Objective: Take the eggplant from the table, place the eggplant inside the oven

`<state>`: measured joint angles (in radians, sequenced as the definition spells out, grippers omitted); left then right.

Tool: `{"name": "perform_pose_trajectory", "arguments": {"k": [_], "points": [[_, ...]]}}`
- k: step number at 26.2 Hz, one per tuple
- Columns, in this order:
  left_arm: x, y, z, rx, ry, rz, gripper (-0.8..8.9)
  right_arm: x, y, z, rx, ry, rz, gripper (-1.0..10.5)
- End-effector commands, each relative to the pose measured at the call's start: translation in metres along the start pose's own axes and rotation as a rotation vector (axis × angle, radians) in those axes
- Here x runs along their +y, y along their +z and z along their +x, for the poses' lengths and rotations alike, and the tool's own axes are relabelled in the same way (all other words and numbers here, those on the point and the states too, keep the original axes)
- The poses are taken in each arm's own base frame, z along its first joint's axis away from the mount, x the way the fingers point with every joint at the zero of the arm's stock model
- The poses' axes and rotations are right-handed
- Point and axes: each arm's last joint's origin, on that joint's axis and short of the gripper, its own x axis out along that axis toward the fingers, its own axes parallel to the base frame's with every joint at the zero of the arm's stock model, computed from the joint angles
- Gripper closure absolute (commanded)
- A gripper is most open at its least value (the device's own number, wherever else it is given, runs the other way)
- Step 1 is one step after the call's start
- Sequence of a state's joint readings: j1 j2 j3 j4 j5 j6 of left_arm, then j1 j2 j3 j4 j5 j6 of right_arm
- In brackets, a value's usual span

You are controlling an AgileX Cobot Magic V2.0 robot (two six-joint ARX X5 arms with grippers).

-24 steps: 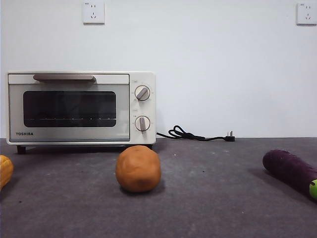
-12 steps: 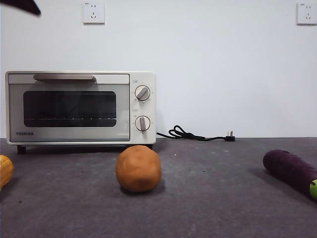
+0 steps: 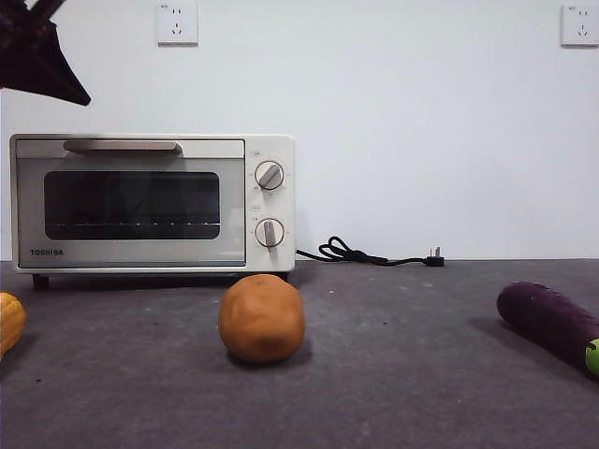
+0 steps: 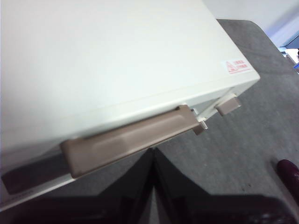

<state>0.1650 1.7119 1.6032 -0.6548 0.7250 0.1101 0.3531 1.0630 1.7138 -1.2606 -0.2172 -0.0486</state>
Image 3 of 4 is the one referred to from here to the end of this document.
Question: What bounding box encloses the yellow corn cob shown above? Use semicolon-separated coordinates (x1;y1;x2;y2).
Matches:
0;292;27;359

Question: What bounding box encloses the round oven knob upright pointer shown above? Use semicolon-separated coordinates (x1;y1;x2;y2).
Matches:
254;217;285;253

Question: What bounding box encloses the brown potato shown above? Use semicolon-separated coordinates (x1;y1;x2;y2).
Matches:
218;274;306;365

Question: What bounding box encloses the round oven knob tilted pointer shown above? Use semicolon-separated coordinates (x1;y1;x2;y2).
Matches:
254;160;285;192

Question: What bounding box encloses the black power cord with plug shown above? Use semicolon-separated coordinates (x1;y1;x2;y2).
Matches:
296;236;446;269

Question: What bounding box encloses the white wall socket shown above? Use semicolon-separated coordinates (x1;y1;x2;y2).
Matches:
561;5;599;48
156;4;200;48

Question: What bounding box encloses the purple eggplant with green stem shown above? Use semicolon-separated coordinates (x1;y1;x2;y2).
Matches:
496;281;599;377

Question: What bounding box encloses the cream toaster oven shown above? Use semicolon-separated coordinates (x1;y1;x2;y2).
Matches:
8;133;297;290

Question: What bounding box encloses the glass oven door with handle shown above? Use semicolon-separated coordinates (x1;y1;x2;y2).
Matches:
14;138;247;268

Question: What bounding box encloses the metal wire oven rack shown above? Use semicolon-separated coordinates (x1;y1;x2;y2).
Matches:
54;220;221;228

